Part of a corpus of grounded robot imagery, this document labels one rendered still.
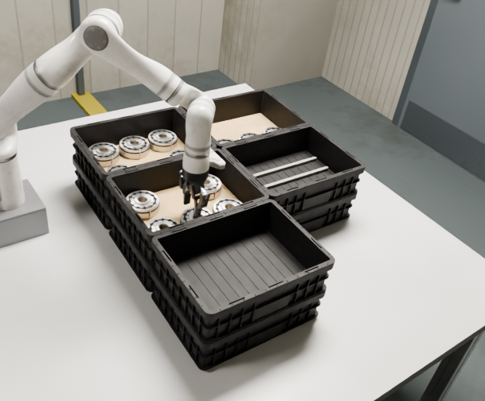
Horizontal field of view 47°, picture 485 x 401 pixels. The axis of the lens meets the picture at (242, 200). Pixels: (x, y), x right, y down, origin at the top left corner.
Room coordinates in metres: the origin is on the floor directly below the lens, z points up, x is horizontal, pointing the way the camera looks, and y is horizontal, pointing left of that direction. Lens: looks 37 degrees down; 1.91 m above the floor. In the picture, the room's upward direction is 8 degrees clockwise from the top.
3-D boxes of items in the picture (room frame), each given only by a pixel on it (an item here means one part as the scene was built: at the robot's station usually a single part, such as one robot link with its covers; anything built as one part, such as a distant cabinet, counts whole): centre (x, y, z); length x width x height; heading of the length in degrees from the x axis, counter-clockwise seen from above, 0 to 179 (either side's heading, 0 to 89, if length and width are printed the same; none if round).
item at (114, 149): (1.53, 0.48, 0.86); 0.10 x 0.10 x 0.01
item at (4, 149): (1.27, 0.70, 1.05); 0.09 x 0.09 x 0.17; 5
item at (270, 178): (1.56, -0.15, 0.87); 0.40 x 0.30 x 0.11; 129
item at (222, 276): (1.07, -0.02, 0.87); 0.40 x 0.30 x 0.11; 129
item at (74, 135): (1.54, 0.35, 0.92); 0.40 x 0.30 x 0.02; 129
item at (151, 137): (1.67, 0.31, 0.86); 0.10 x 0.10 x 0.01
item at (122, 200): (1.31, 0.16, 0.92); 0.40 x 0.30 x 0.02; 129
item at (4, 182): (1.27, 0.70, 0.89); 0.09 x 0.09 x 0.17; 48
